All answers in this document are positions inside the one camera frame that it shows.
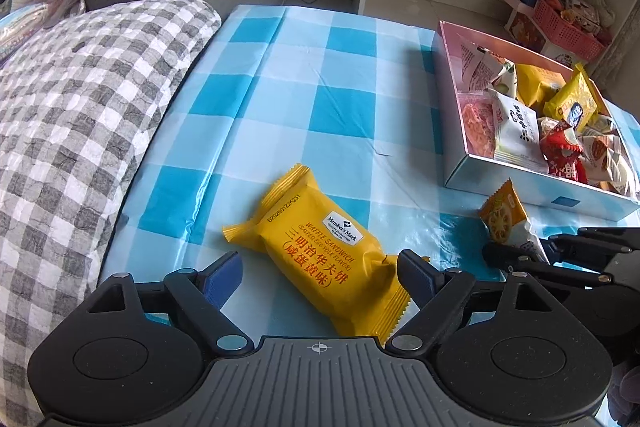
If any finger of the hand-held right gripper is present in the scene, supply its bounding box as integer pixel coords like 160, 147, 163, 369
542, 227, 640, 269
482, 242, 640, 294

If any large pink basket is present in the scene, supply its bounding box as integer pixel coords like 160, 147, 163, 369
532, 0, 609, 63

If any orange lotus root chip packet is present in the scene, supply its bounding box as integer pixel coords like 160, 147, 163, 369
478, 178, 551, 264

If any large yellow waffle snack packet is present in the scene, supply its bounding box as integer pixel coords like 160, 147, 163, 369
222, 163, 432, 339

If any white storage crate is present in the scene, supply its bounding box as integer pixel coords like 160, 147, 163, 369
504, 9, 549, 53

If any lace curtain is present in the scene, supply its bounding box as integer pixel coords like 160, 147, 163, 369
595, 6, 640, 98

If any white walnut print snack packet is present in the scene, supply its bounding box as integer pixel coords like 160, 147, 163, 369
462, 47, 517, 100
575, 127, 636, 196

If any yellow snack packet red label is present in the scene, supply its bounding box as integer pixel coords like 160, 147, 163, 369
543, 62, 612, 133

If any white packet black writing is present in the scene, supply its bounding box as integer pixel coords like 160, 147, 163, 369
487, 87, 549, 173

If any pink cardboard box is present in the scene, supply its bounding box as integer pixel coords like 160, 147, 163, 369
432, 20, 640, 221

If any blue checked tablecloth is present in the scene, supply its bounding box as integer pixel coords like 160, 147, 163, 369
100, 4, 640, 427

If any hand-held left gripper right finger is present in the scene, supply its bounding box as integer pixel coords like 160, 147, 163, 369
388, 249, 567, 356

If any grey checked cushion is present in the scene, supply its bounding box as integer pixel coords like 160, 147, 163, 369
0, 0, 224, 427

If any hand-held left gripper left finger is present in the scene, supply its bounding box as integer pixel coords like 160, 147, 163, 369
75, 250, 254, 356

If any clear packet pink snack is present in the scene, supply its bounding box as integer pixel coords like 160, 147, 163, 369
459, 92, 501, 160

